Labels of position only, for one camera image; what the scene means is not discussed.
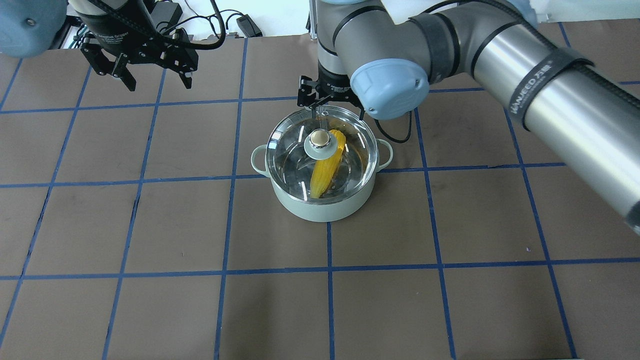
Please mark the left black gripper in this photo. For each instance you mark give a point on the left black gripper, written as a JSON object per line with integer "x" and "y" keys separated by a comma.
{"x": 106, "y": 35}

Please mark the brown grid table mat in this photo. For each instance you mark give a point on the brown grid table mat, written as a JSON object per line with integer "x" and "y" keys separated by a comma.
{"x": 134, "y": 227}

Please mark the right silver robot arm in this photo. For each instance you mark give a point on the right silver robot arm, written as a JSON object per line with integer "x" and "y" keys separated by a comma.
{"x": 386, "y": 69}

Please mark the glass pot lid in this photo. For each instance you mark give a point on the glass pot lid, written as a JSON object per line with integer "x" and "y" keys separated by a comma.
{"x": 299, "y": 140}

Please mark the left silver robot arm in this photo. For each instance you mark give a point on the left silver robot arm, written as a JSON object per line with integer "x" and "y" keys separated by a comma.
{"x": 29, "y": 27}

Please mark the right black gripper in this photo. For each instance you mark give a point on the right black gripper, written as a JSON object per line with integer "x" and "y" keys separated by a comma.
{"x": 334, "y": 88}

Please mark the yellow plastic corn cob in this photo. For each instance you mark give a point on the yellow plastic corn cob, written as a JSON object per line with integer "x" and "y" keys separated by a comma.
{"x": 325, "y": 169}

